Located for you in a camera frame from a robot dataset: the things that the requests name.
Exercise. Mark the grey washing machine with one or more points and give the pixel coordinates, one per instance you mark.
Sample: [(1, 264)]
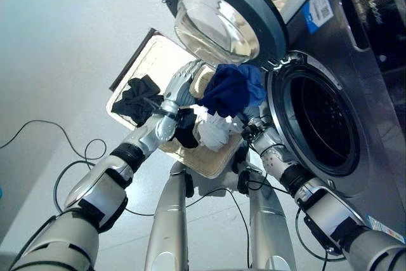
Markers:
[(374, 118)]

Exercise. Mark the small black garment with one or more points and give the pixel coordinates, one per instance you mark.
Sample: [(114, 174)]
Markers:
[(185, 129)]

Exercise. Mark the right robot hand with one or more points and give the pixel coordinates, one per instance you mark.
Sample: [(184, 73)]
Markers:
[(255, 114)]

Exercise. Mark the crumpled black garment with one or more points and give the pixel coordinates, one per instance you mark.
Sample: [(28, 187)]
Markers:
[(136, 99)]

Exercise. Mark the royal blue garment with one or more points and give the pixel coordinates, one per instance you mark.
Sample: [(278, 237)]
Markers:
[(253, 82)]

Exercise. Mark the silver robot leg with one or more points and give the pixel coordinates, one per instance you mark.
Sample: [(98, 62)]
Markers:
[(168, 220), (269, 220)]

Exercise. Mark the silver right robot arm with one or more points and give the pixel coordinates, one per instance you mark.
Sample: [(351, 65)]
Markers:
[(330, 210)]

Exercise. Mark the beige laundry basket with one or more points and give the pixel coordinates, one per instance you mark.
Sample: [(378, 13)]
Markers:
[(203, 163)]

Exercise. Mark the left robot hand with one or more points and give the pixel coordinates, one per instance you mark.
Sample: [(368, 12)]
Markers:
[(177, 88)]

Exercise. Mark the cream ribbed garment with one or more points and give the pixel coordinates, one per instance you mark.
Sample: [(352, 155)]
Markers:
[(200, 83)]

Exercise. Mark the round glass washing machine door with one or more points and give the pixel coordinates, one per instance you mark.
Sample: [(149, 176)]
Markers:
[(219, 17)]

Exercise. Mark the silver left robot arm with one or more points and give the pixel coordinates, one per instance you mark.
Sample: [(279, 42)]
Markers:
[(95, 195)]

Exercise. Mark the colourful washer sticker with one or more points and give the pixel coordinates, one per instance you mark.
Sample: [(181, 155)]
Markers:
[(383, 228)]

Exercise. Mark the navy blue garment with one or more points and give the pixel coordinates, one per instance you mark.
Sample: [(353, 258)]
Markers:
[(225, 93)]

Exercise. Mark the silver left robot leg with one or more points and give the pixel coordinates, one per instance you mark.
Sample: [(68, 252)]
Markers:
[(168, 220)]

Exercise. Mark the white garment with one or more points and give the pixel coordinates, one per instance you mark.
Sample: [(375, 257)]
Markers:
[(214, 133)]

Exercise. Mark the blue white washer label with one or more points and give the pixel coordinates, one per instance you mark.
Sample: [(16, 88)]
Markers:
[(318, 9)]

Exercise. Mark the silver right robot leg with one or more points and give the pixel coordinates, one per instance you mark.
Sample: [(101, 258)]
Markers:
[(269, 220)]

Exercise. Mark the teal object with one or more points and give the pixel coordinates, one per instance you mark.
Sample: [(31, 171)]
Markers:
[(1, 191)]

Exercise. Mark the dark washer control panel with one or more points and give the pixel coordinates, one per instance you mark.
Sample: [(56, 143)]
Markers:
[(374, 14)]

